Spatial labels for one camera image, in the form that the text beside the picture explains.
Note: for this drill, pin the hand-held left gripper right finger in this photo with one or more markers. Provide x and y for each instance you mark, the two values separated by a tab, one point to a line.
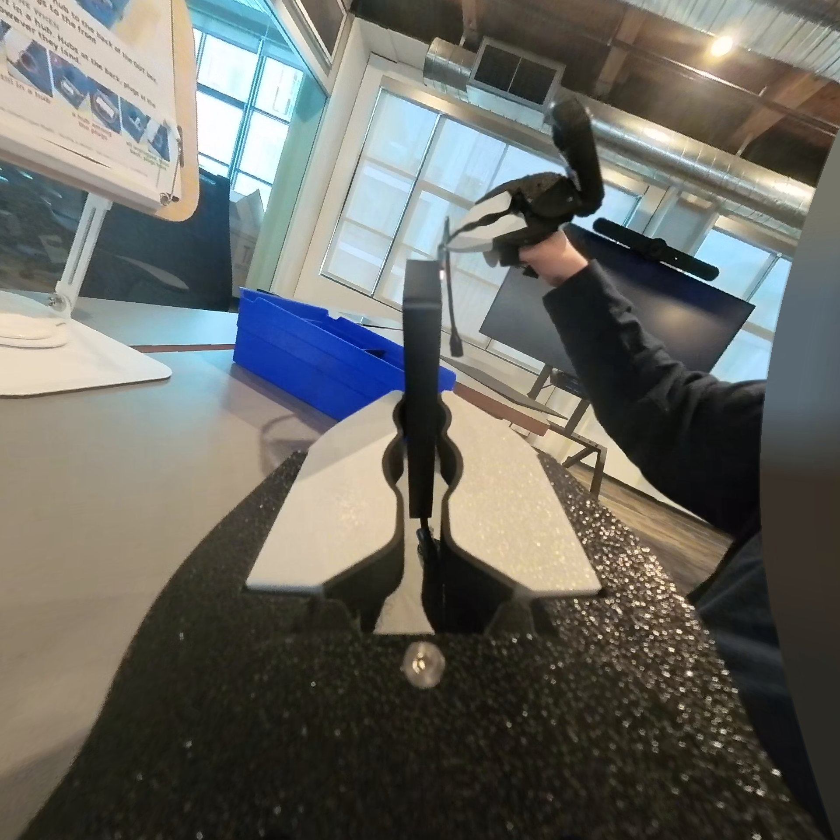
518	518

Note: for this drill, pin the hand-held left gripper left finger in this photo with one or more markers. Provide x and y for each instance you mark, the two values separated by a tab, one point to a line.
315	518

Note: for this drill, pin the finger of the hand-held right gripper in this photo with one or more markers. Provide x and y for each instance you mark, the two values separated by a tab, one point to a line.
492	208
476	241

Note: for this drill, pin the grey usb hub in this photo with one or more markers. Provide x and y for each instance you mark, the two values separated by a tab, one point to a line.
420	367

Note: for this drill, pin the blue plastic bin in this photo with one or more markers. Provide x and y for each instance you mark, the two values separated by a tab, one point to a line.
315	354

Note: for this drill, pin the person's right hand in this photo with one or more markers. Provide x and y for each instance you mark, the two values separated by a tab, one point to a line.
558	256

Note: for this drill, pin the black webcam bar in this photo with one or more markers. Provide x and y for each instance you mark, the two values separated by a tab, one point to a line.
656	249

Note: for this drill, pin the black wheeled monitor stand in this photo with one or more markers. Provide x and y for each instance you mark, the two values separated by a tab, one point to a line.
577	420

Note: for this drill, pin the brown edged grey table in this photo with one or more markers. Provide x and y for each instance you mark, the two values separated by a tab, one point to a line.
512	400

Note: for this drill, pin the ceiling vent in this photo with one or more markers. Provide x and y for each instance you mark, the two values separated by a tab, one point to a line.
518	69

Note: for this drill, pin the black media box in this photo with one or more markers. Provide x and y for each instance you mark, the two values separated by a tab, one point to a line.
565	382

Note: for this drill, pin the ceiling light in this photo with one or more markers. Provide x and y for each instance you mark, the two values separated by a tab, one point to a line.
722	44

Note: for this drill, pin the cardboard box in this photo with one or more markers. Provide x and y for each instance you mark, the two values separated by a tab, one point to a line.
246	236

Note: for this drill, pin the person's dark clothing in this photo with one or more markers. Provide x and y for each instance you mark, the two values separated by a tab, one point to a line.
735	643

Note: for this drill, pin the black office chair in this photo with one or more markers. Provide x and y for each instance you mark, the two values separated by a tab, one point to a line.
164	249

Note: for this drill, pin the wooden clipboard with instruction sheet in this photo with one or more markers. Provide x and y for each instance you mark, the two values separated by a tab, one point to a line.
85	98

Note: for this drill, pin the silver ceiling duct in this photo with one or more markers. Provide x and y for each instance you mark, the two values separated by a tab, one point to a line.
689	151

